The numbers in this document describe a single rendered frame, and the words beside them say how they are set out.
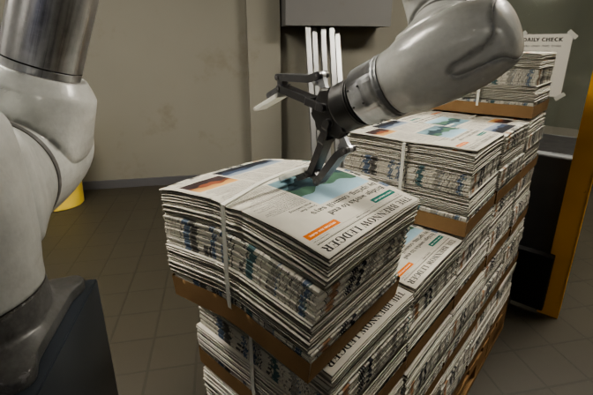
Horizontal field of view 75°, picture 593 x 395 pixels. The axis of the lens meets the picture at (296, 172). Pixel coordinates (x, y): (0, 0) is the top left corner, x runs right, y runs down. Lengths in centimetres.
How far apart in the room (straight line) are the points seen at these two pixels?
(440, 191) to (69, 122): 86
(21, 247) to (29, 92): 21
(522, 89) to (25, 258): 149
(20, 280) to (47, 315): 6
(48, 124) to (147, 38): 329
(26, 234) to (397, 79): 45
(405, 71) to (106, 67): 357
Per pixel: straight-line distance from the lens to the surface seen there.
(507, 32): 48
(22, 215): 48
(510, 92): 161
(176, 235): 78
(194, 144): 392
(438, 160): 107
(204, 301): 77
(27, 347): 51
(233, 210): 61
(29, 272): 51
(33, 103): 59
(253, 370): 85
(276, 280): 59
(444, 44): 48
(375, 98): 53
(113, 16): 391
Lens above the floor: 131
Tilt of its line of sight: 18 degrees down
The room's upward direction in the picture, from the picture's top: straight up
